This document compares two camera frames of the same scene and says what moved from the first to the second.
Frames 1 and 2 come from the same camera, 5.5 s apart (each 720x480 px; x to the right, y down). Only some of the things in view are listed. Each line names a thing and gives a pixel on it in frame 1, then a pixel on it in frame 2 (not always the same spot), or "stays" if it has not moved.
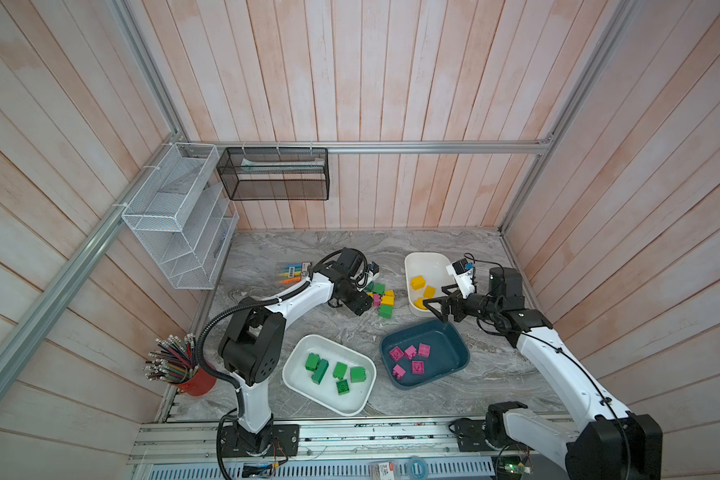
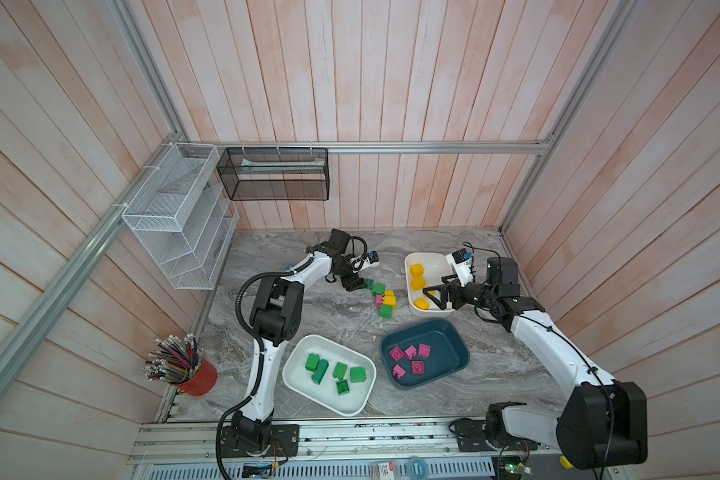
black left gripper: x=360 y=305 → x=353 y=281
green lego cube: x=340 y=370 stays
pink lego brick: x=418 y=367 stays
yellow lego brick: x=417 y=282 stays
